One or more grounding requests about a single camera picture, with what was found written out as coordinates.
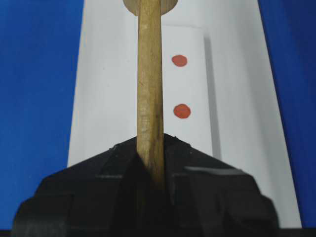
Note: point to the wooden mallet hammer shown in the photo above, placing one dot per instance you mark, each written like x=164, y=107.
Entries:
x=149, y=84

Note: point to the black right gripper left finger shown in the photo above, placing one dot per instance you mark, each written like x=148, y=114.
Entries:
x=94, y=198

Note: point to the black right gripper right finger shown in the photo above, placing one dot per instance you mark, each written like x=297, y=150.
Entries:
x=209, y=198

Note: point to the large white base board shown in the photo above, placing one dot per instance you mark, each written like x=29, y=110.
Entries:
x=218, y=89

